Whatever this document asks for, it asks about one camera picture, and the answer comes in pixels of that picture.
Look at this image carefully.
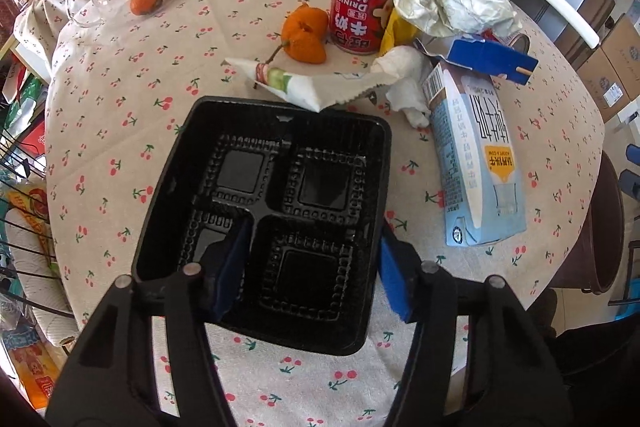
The cherry print tablecloth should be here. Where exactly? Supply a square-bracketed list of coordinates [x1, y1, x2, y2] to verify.
[14, 0, 606, 427]

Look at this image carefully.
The orange peel with stem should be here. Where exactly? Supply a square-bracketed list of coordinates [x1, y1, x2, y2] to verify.
[265, 3, 330, 65]

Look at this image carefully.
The yellow plastic wrapper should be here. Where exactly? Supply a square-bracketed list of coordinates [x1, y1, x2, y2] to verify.
[379, 7, 418, 58]

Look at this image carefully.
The brown round bin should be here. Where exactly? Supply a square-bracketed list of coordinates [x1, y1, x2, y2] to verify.
[550, 151, 626, 295]

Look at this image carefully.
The blue cardboard box piece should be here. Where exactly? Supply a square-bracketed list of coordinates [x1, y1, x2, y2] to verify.
[446, 36, 540, 86]

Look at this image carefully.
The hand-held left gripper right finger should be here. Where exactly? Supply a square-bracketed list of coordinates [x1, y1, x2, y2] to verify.
[378, 234, 588, 427]

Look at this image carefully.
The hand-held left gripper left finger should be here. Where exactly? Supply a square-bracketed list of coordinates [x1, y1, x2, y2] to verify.
[45, 219, 253, 427]

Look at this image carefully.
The light blue milk carton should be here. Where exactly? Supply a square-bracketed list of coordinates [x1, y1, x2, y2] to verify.
[422, 59, 528, 248]

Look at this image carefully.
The white printed plastic wrapper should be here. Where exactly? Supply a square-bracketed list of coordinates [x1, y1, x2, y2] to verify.
[223, 57, 396, 112]

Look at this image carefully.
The white tissue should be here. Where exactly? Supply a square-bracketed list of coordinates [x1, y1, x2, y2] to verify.
[370, 46, 433, 128]

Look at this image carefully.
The black plastic compartment tray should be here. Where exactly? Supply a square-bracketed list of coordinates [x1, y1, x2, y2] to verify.
[131, 96, 392, 356]

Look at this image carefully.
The black wire rack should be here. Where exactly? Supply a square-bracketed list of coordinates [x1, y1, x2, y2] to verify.
[0, 127, 76, 323]

